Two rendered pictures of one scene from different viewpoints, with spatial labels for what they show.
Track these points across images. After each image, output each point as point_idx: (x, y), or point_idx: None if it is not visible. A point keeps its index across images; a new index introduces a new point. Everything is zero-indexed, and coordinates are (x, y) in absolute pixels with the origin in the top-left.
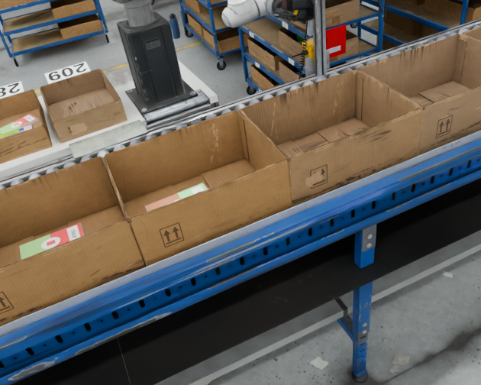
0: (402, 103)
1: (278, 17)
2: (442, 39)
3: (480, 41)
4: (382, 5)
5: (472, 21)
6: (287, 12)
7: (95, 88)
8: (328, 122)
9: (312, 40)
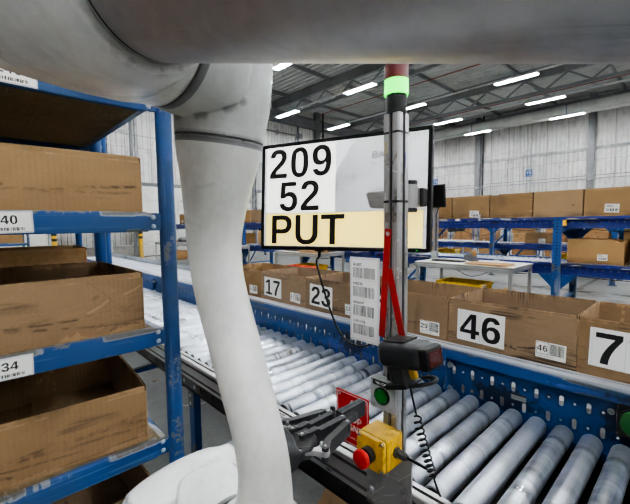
0: (594, 311)
1: (330, 454)
2: (468, 300)
3: (460, 294)
4: None
5: (207, 371)
6: (326, 429)
7: None
8: (621, 376)
9: (373, 431)
